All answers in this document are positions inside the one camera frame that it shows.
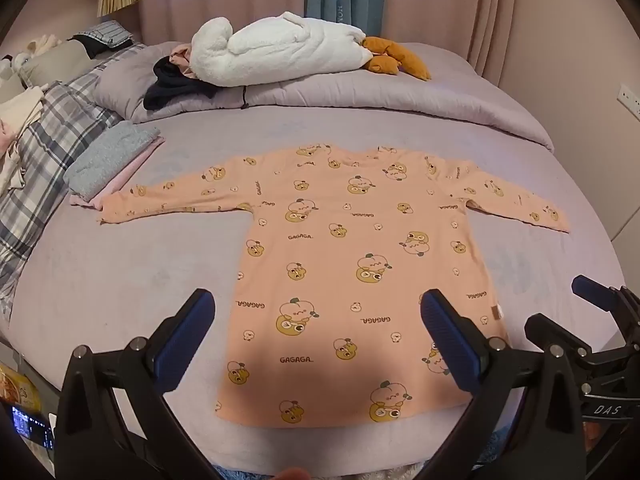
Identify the yellow packet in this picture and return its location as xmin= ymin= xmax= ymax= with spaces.
xmin=0 ymin=364 xmax=42 ymax=412

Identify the white wall socket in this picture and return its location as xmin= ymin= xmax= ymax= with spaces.
xmin=616 ymin=83 xmax=640 ymax=122

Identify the dark navy garment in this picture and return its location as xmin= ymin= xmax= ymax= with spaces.
xmin=143 ymin=56 xmax=221 ymax=111

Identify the beige grey pillow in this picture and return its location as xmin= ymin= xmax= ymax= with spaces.
xmin=20 ymin=40 xmax=103 ymax=87

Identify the peach printed long-sleeve shirt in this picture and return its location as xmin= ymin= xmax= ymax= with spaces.
xmin=96 ymin=143 xmax=572 ymax=428

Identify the black cloth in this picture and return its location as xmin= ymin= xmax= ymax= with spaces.
xmin=72 ymin=35 xmax=110 ymax=59

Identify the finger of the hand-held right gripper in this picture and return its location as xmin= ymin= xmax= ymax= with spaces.
xmin=524 ymin=312 xmax=601 ymax=361
xmin=571 ymin=275 xmax=640 ymax=356

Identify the cream cloth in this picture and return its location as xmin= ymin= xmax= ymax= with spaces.
xmin=0 ymin=85 xmax=47 ymax=192

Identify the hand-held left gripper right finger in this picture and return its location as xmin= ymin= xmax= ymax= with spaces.
xmin=415 ymin=289 xmax=587 ymax=480

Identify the white plush goose toy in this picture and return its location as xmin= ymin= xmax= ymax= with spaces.
xmin=191 ymin=11 xmax=432 ymax=88

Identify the grey plaid blanket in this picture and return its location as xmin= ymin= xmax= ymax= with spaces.
xmin=0 ymin=67 xmax=127 ymax=313

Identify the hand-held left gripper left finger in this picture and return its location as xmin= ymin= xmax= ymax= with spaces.
xmin=54 ymin=289 xmax=221 ymax=480

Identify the small beige plush toy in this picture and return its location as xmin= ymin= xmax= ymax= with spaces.
xmin=29 ymin=34 xmax=62 ymax=56

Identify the dark device with screen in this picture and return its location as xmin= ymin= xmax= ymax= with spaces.
xmin=10 ymin=402 xmax=57 ymax=452

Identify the striped grey pillow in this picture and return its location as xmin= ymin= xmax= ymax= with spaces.
xmin=75 ymin=20 xmax=134 ymax=49

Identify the lilac rolled quilt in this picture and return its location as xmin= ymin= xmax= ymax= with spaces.
xmin=94 ymin=40 xmax=556 ymax=155

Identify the folded pink cloth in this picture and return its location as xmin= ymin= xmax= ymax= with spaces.
xmin=69 ymin=135 xmax=167 ymax=207

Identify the pink garment under goose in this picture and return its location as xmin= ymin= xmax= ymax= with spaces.
xmin=169 ymin=44 xmax=197 ymax=80

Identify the folded grey-blue cloth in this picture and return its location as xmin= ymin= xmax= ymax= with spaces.
xmin=64 ymin=121 xmax=162 ymax=200

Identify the small white plush toy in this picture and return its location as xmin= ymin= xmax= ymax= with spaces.
xmin=0 ymin=52 xmax=32 ymax=82

